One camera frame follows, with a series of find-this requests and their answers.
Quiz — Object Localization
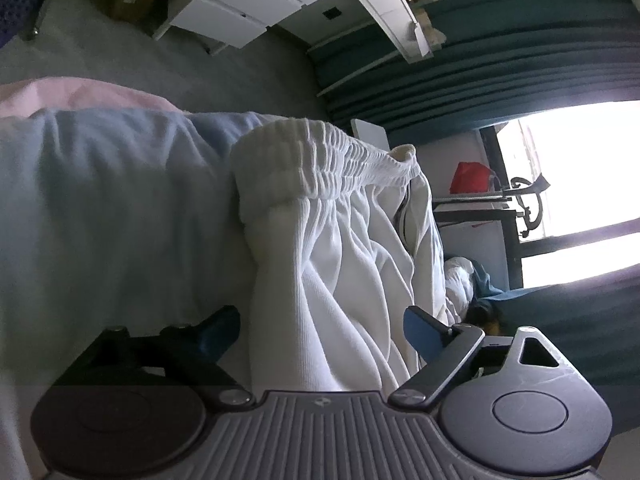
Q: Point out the red bag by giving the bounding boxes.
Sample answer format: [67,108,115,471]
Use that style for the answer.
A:
[449,161,495,196]

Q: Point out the white dressing table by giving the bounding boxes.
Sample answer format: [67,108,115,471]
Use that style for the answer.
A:
[151,0,437,64]

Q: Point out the white ribbed pants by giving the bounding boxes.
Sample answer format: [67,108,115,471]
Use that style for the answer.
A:
[230,116,437,394]

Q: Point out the grey blue curtain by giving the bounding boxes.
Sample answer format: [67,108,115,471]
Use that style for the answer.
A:
[309,0,640,134]

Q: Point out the black framed window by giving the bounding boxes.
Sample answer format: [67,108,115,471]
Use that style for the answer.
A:
[479,101,640,292]

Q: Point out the grey blue cloth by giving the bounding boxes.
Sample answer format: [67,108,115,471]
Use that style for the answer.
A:
[467,259,503,306]

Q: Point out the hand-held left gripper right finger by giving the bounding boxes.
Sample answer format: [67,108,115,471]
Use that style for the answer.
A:
[388,306,574,409]

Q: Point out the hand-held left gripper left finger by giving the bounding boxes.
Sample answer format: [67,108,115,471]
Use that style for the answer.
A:
[65,305,255,407]

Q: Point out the pastel bed duvet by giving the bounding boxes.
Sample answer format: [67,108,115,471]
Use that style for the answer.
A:
[0,76,288,480]

